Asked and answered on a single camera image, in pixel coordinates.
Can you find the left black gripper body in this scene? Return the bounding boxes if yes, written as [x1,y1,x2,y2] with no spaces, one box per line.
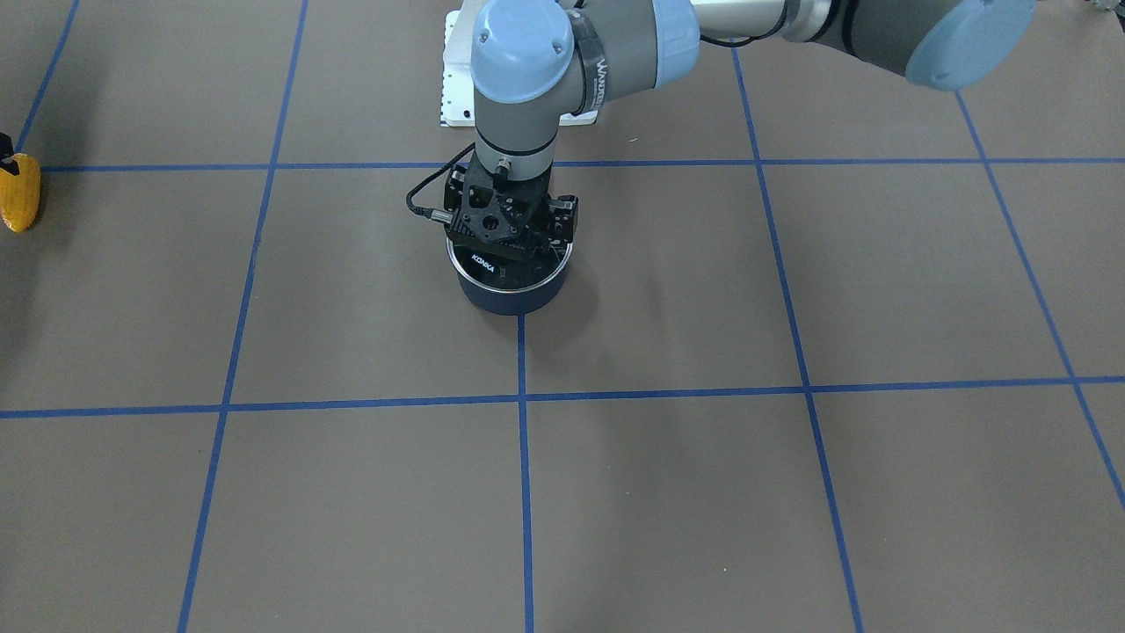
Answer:
[442,156,579,263]

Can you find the yellow corn cob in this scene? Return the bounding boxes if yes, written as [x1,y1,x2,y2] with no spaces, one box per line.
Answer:
[1,153,43,233]

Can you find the glass pot lid blue knob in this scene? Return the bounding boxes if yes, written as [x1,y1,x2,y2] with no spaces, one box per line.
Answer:
[446,239,573,293]

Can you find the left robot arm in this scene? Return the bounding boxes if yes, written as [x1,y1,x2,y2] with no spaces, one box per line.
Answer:
[417,1,1035,261]

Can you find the dark blue saucepan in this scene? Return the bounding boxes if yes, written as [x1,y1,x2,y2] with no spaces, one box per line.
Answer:
[446,241,574,317]

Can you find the brown paper table mat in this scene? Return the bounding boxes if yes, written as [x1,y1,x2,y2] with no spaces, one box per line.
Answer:
[3,1,1122,632]

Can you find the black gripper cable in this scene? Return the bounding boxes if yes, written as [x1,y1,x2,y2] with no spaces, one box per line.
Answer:
[405,141,477,221]

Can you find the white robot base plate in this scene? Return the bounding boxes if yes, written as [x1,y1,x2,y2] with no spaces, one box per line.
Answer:
[437,9,599,129]

